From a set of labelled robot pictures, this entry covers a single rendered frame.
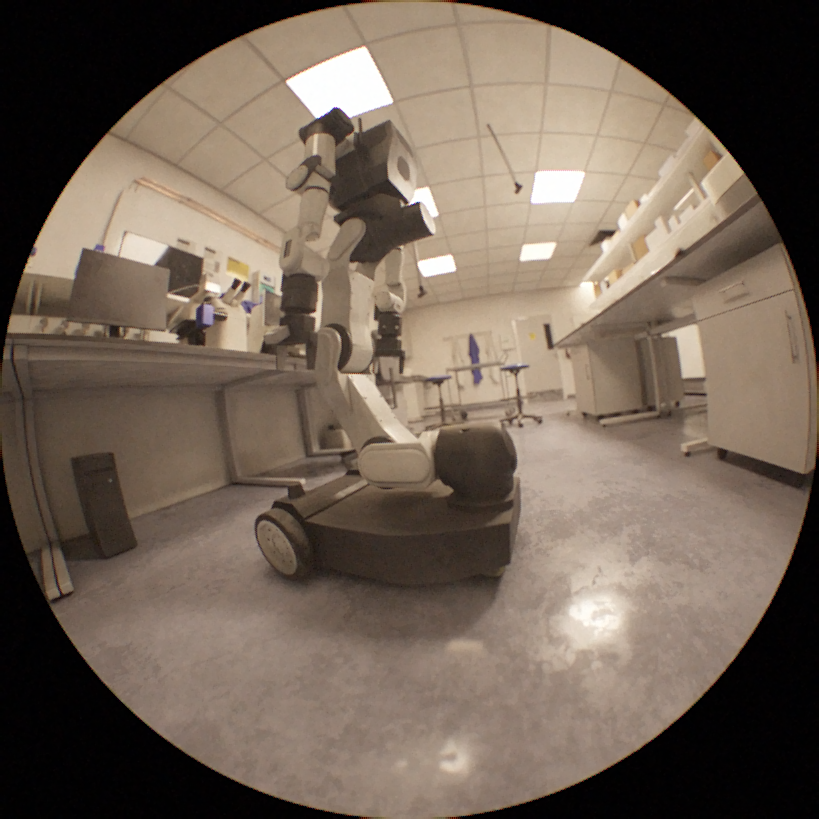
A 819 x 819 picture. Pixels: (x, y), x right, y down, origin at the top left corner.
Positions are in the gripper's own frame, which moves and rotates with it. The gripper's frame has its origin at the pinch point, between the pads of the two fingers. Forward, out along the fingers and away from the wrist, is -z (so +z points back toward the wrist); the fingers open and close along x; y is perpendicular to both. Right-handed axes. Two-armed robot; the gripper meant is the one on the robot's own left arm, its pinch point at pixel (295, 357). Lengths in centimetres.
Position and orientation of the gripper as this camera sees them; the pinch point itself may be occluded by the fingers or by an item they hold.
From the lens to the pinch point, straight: 67.4
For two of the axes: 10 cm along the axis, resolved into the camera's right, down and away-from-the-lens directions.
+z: 0.5, -9.9, -1.2
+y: -4.3, 0.9, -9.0
